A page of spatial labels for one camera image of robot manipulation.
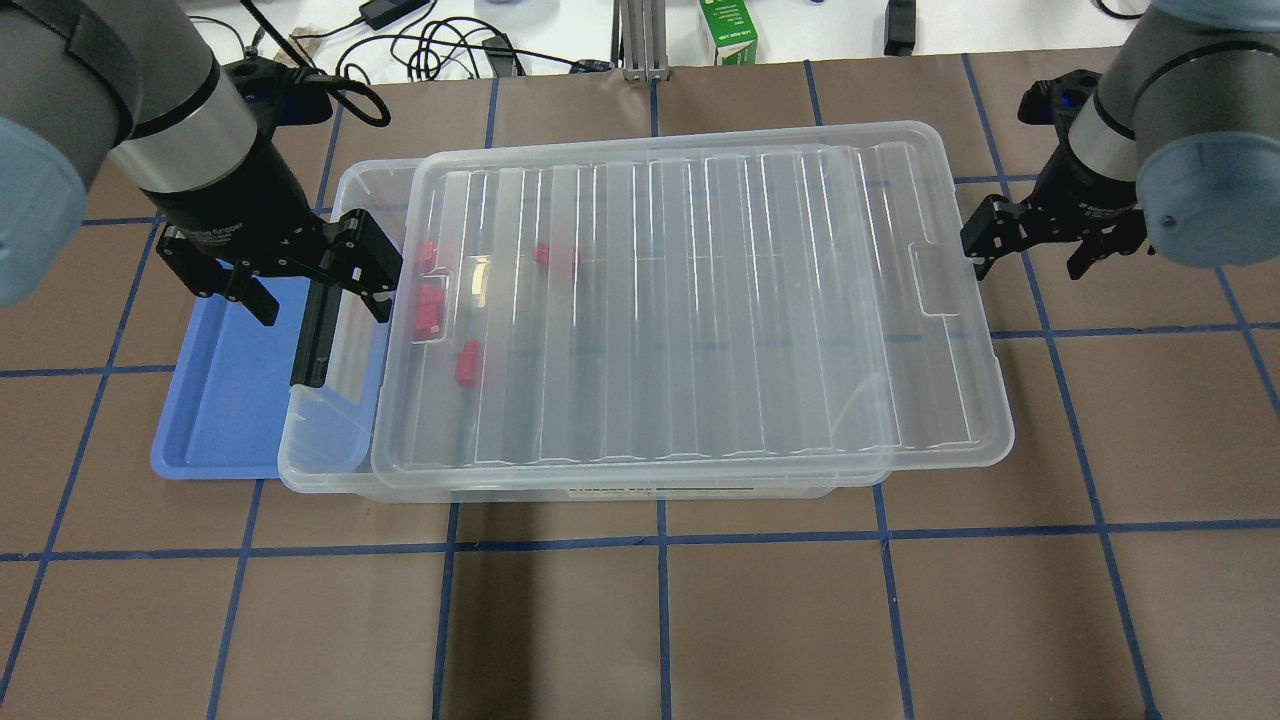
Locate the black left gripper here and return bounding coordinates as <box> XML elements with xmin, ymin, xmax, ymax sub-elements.
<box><xmin>150</xmin><ymin>140</ymin><xmax>403</xmax><ymax>327</ymax></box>

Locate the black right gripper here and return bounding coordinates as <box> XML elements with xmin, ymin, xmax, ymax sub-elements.
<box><xmin>960</xmin><ymin>145</ymin><xmax>1148</xmax><ymax>281</ymax></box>

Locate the clear plastic box lid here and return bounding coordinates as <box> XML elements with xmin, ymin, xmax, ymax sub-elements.
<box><xmin>369</xmin><ymin>120</ymin><xmax>1014</xmax><ymax>497</ymax></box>

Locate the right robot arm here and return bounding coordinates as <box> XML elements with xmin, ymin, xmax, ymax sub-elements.
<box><xmin>961</xmin><ymin>1</ymin><xmax>1279</xmax><ymax>279</ymax></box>

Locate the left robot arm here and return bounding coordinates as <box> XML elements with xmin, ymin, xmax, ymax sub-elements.
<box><xmin>1</xmin><ymin>1</ymin><xmax>402</xmax><ymax>325</ymax></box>

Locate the clear plastic storage box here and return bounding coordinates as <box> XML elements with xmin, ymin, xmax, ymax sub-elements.
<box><xmin>278</xmin><ymin>143</ymin><xmax>896</xmax><ymax>503</ymax></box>

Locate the blue plastic tray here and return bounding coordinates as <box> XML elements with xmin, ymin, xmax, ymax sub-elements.
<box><xmin>150</xmin><ymin>270</ymin><xmax>396</xmax><ymax>480</ymax></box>

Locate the black power adapter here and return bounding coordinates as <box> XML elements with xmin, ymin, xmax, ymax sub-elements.
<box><xmin>358</xmin><ymin>0</ymin><xmax>433</xmax><ymax>29</ymax></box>

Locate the green white carton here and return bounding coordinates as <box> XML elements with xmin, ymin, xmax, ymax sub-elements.
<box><xmin>696</xmin><ymin>0</ymin><xmax>760</xmax><ymax>67</ymax></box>

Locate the black box latch handle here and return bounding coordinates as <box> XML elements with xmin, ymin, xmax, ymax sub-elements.
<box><xmin>289</xmin><ymin>281</ymin><xmax>343</xmax><ymax>388</ymax></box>

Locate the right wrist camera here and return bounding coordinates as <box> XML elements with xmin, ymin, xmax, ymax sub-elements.
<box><xmin>1016</xmin><ymin>69</ymin><xmax>1101</xmax><ymax>129</ymax></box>

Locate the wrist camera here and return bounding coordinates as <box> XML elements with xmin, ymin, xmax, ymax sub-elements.
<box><xmin>1016</xmin><ymin>69</ymin><xmax>1101</xmax><ymax>129</ymax></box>
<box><xmin>221</xmin><ymin>56</ymin><xmax>333</xmax><ymax>135</ymax></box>

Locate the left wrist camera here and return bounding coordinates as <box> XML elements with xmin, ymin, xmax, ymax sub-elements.
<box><xmin>221</xmin><ymin>56</ymin><xmax>333</xmax><ymax>135</ymax></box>

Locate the aluminium frame post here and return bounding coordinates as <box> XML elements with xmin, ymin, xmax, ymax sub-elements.
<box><xmin>612</xmin><ymin>0</ymin><xmax>669</xmax><ymax>82</ymax></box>

